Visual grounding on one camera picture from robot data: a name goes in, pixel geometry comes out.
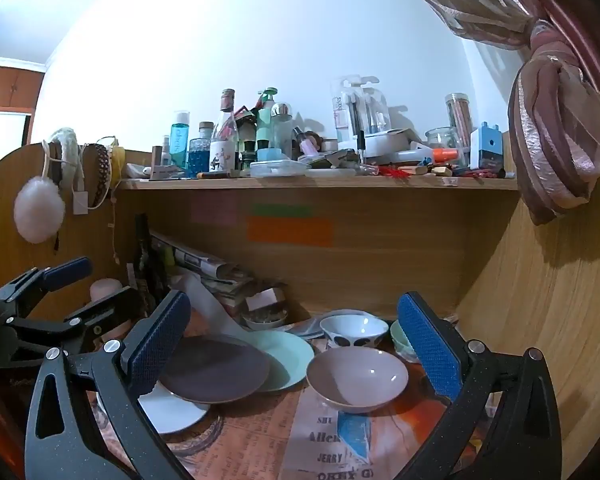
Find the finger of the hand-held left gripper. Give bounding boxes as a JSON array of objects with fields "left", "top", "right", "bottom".
[
  {"left": 0, "top": 256, "right": 94, "bottom": 312},
  {"left": 9, "top": 285, "right": 147, "bottom": 362}
]

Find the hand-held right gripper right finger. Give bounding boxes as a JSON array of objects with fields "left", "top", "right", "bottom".
[{"left": 397, "top": 291, "right": 563, "bottom": 480}]

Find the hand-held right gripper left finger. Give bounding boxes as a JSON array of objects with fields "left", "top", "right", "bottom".
[{"left": 24, "top": 289, "right": 196, "bottom": 480}]

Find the mint green bowl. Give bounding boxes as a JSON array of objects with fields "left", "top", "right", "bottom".
[{"left": 390, "top": 319, "right": 421, "bottom": 365}]

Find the mint green plate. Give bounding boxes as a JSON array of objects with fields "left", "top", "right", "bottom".
[{"left": 240, "top": 329, "right": 316, "bottom": 393}]

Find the pale pink mug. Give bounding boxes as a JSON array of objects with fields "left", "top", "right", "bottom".
[{"left": 89, "top": 278, "right": 131, "bottom": 341}]

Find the dark wine bottle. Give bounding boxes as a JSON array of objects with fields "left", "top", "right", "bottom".
[{"left": 132, "top": 212, "right": 157, "bottom": 311}]

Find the dark brown plate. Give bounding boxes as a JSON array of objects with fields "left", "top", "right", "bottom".
[{"left": 157, "top": 334, "right": 271, "bottom": 405}]

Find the white paper sheet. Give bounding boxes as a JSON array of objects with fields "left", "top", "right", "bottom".
[{"left": 172, "top": 275, "right": 251, "bottom": 336}]

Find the white fluffy pom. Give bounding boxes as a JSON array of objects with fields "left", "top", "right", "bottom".
[{"left": 14, "top": 177, "right": 66, "bottom": 244}]

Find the white plate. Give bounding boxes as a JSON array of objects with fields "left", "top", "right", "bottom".
[{"left": 96, "top": 380, "right": 212, "bottom": 435}]

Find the pale pink shallow bowl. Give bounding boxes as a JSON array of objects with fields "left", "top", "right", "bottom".
[{"left": 306, "top": 346, "right": 410, "bottom": 415}]

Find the white bowl with black spots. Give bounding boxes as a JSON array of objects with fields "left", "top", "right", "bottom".
[{"left": 320, "top": 314, "right": 390, "bottom": 351}]

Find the stack of newspapers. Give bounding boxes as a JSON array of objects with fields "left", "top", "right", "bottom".
[{"left": 150, "top": 230, "right": 256, "bottom": 311}]

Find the wooden desk hutch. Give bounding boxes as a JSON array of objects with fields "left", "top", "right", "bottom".
[{"left": 0, "top": 142, "right": 600, "bottom": 480}]

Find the small bowl of trinkets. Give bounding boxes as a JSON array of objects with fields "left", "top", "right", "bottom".
[{"left": 241, "top": 307, "right": 288, "bottom": 332}]

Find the dark dotted headband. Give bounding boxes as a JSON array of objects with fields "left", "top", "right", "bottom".
[{"left": 87, "top": 142, "right": 113, "bottom": 208}]

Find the small white cardboard box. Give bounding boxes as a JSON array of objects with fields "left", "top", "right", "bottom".
[{"left": 245, "top": 287, "right": 287, "bottom": 313}]

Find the white fluffy headband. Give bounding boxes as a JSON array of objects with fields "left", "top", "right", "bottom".
[{"left": 47, "top": 128, "right": 83, "bottom": 191}]

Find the yellow hair accessory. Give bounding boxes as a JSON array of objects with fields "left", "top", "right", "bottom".
[{"left": 107, "top": 145, "right": 126, "bottom": 186}]

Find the pink sticky note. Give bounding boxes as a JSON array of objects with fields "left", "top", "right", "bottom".
[{"left": 190, "top": 195, "right": 238, "bottom": 223}]

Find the newspaper print table mat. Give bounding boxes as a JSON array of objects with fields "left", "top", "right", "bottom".
[{"left": 95, "top": 305, "right": 501, "bottom": 480}]

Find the orange sticky note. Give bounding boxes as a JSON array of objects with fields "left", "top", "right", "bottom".
[{"left": 246, "top": 216, "right": 334, "bottom": 247}]

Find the blue liquid bottle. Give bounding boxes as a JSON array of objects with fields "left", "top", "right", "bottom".
[{"left": 170, "top": 110, "right": 191, "bottom": 171}]

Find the green sticky note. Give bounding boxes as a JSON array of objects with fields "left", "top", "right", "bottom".
[{"left": 252, "top": 203, "right": 312, "bottom": 218}]

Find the orange and white tube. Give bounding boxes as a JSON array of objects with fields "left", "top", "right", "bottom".
[{"left": 410, "top": 142, "right": 461, "bottom": 166}]

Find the wooden wardrobe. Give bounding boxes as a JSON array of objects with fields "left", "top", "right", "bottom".
[{"left": 0, "top": 57, "right": 46, "bottom": 111}]

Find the white patterned liquor bottle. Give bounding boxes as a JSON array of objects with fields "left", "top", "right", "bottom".
[{"left": 209, "top": 89, "right": 241, "bottom": 173}]

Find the glass jar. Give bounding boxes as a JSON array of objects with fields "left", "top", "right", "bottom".
[{"left": 425, "top": 127, "right": 468, "bottom": 168}]

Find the blue pencil sharpener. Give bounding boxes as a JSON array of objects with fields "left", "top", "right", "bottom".
[{"left": 470, "top": 121, "right": 503, "bottom": 171}]

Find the clear food container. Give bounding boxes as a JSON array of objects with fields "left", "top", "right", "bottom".
[{"left": 250, "top": 149, "right": 308, "bottom": 178}]

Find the clear tube of pencils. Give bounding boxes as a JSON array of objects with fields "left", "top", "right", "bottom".
[{"left": 445, "top": 92, "right": 473, "bottom": 148}]

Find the small pink bottle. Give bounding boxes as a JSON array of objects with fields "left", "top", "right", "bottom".
[{"left": 295, "top": 127, "right": 322, "bottom": 157}]

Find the green pump bottle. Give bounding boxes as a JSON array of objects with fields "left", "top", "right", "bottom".
[{"left": 255, "top": 87, "right": 278, "bottom": 161}]

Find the clear plastic blister pack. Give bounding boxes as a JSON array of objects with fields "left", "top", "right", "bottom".
[{"left": 335, "top": 76, "right": 392, "bottom": 143}]

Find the silver cap bottle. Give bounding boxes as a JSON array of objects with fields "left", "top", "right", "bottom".
[{"left": 271, "top": 102, "right": 293, "bottom": 158}]

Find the pink striped curtain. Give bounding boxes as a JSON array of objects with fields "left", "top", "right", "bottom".
[{"left": 387, "top": 0, "right": 600, "bottom": 226}]

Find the white hanging cord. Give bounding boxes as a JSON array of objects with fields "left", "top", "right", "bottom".
[{"left": 111, "top": 195, "right": 120, "bottom": 263}]

